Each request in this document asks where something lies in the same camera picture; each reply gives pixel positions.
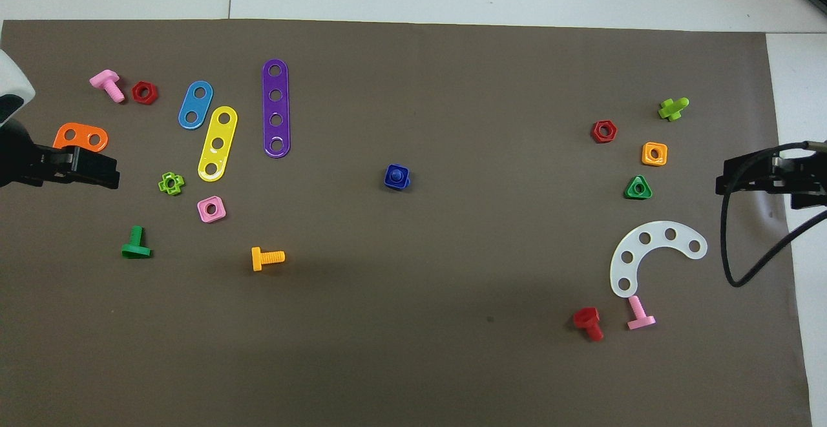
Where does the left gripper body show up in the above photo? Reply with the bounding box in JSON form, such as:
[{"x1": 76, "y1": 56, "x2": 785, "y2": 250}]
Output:
[{"x1": 0, "y1": 120, "x2": 54, "y2": 189}]

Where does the orange two-hole plate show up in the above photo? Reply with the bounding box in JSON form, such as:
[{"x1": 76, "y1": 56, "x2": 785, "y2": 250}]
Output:
[{"x1": 52, "y1": 121, "x2": 110, "y2": 154}]

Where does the pink toy bolt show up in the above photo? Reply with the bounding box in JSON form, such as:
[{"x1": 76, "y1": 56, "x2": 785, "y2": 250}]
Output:
[
  {"x1": 625, "y1": 295, "x2": 658, "y2": 332},
  {"x1": 89, "y1": 68, "x2": 127, "y2": 105}
]

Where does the red hexagonal toy nut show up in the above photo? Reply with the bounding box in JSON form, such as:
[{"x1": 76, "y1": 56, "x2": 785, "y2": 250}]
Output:
[
  {"x1": 131, "y1": 80, "x2": 160, "y2": 106},
  {"x1": 590, "y1": 120, "x2": 619, "y2": 145}
]

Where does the dark green toy bolt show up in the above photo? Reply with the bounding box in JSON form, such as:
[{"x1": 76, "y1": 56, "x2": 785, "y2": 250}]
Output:
[{"x1": 120, "y1": 225, "x2": 154, "y2": 260}]

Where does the green cross-shaped toy nut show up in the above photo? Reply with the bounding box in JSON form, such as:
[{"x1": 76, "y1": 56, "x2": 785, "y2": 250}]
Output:
[{"x1": 157, "y1": 171, "x2": 186, "y2": 196}]

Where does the blue two-hole plate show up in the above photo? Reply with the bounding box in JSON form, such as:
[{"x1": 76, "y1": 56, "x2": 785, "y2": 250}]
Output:
[{"x1": 177, "y1": 79, "x2": 215, "y2": 131}]

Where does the yellow three-hole plate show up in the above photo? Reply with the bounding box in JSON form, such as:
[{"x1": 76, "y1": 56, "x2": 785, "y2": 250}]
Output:
[{"x1": 196, "y1": 105, "x2": 239, "y2": 183}]

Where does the pink square toy nut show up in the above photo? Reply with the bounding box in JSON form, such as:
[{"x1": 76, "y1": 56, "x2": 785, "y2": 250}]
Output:
[{"x1": 196, "y1": 195, "x2": 228, "y2": 224}]

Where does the purple four-hole plate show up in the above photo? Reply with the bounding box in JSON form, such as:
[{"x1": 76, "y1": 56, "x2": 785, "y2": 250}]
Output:
[{"x1": 261, "y1": 58, "x2": 292, "y2": 159}]

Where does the orange toy bolt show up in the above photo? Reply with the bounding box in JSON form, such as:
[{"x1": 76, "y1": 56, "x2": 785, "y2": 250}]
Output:
[{"x1": 250, "y1": 246, "x2": 287, "y2": 273}]

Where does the blue toy bolt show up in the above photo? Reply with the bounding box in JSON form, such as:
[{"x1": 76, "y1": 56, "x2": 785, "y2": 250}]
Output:
[{"x1": 383, "y1": 163, "x2": 412, "y2": 192}]

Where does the red toy bolt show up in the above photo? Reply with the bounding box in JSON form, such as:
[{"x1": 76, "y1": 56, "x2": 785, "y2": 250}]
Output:
[{"x1": 572, "y1": 306, "x2": 605, "y2": 343}]

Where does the green triangular toy nut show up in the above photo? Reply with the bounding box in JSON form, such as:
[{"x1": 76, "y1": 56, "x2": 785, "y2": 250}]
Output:
[{"x1": 623, "y1": 174, "x2": 654, "y2": 201}]

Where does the white curved five-hole plate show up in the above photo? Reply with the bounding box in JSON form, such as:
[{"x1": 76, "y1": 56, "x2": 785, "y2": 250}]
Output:
[{"x1": 609, "y1": 220, "x2": 709, "y2": 299}]

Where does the orange square toy nut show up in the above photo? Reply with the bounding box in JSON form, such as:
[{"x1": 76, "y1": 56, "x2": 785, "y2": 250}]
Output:
[{"x1": 640, "y1": 141, "x2": 669, "y2": 167}]

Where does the lime green toy bolt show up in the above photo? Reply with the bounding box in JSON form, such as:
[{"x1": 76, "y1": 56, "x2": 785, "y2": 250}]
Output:
[{"x1": 657, "y1": 96, "x2": 691, "y2": 123}]

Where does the black cable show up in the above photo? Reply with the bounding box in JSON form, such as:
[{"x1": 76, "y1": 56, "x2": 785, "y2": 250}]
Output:
[{"x1": 720, "y1": 141, "x2": 827, "y2": 288}]

